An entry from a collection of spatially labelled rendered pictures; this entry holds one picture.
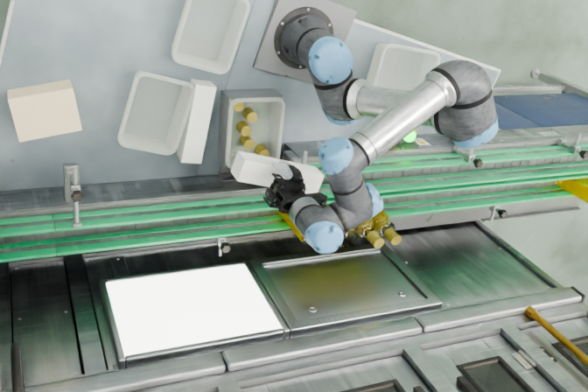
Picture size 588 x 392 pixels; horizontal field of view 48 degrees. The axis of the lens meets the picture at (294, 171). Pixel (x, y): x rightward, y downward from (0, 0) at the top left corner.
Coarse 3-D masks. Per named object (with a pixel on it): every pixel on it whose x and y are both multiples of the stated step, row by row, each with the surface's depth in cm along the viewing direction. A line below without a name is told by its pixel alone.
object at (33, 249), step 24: (504, 192) 237; (528, 192) 240; (552, 192) 242; (264, 216) 203; (48, 240) 178; (72, 240) 179; (96, 240) 181; (120, 240) 182; (144, 240) 183; (168, 240) 184; (192, 240) 187
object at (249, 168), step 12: (240, 156) 169; (252, 156) 171; (240, 168) 167; (252, 168) 168; (264, 168) 169; (300, 168) 176; (312, 168) 180; (240, 180) 168; (252, 180) 169; (264, 180) 171; (312, 180) 176; (312, 192) 178
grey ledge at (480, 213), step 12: (516, 204) 245; (528, 204) 248; (540, 204) 250; (552, 204) 253; (564, 204) 256; (576, 204) 258; (408, 216) 227; (420, 216) 229; (432, 216) 231; (444, 216) 234; (456, 216) 236; (468, 216) 238; (480, 216) 241; (516, 216) 246; (528, 216) 248; (396, 228) 227; (408, 228) 229
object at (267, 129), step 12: (228, 108) 188; (252, 108) 199; (264, 108) 200; (276, 108) 197; (228, 120) 189; (240, 120) 199; (264, 120) 202; (276, 120) 198; (228, 132) 191; (252, 132) 202; (264, 132) 204; (276, 132) 199; (228, 144) 193; (240, 144) 202; (264, 144) 206; (276, 144) 200; (228, 156) 194; (276, 156) 201
